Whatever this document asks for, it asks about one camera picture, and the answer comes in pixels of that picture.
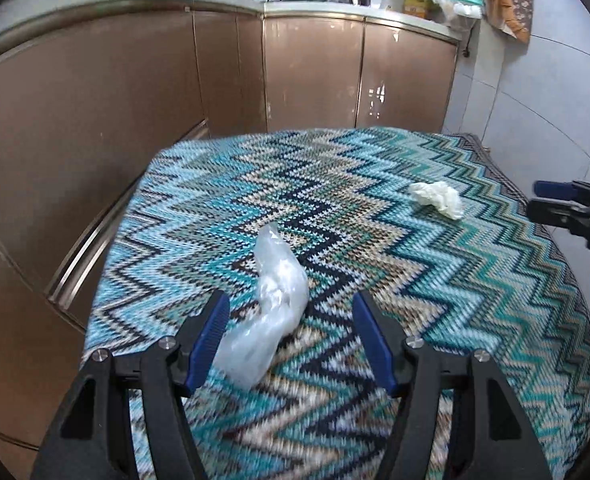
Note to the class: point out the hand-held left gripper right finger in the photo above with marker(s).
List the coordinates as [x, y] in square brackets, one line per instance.
[375, 345]

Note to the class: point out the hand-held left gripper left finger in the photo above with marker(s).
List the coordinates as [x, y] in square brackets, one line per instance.
[207, 345]

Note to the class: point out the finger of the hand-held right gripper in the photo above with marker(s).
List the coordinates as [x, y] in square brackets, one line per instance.
[555, 189]
[555, 210]

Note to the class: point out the clear plastic bag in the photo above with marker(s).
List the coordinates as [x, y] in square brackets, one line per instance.
[275, 290]

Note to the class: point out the white crumpled tissue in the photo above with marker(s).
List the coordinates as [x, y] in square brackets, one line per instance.
[437, 197]

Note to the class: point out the zigzag patterned tablecloth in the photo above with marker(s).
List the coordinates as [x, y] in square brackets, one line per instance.
[350, 210]

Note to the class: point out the orange floral cloth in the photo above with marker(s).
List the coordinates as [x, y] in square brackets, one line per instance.
[507, 0]

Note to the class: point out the white plastic bag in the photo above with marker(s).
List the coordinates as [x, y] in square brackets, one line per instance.
[447, 7]

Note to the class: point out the yellow bottle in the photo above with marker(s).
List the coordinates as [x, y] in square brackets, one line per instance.
[415, 7]

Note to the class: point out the brown kitchen cabinet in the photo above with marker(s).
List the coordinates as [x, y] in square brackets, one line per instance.
[100, 110]

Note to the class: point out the white kitchen countertop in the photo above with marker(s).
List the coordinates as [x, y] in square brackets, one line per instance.
[125, 0]

